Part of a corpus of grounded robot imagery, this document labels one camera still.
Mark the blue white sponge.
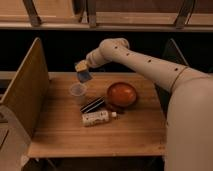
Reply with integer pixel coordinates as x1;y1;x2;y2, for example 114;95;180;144
77;70;92;83

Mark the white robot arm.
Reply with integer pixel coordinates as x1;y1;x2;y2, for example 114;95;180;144
75;38;213;171

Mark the translucent plastic cup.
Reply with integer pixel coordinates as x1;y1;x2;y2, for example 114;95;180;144
69;82;87;105

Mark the brown ceramic bowl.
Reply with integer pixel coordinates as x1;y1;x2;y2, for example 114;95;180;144
107;82;137;107

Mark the black white striped packet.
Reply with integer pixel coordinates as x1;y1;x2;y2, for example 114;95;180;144
80;97;105;113

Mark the white bottle lying down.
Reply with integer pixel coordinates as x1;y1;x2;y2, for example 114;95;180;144
82;110;117;127

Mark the left wooden side panel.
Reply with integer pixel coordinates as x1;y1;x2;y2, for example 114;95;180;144
0;38;49;141

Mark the upper wooden shelf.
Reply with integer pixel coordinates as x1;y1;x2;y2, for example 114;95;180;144
0;0;213;32

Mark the right dark side panel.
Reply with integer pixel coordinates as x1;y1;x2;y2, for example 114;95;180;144
162;38;188;66

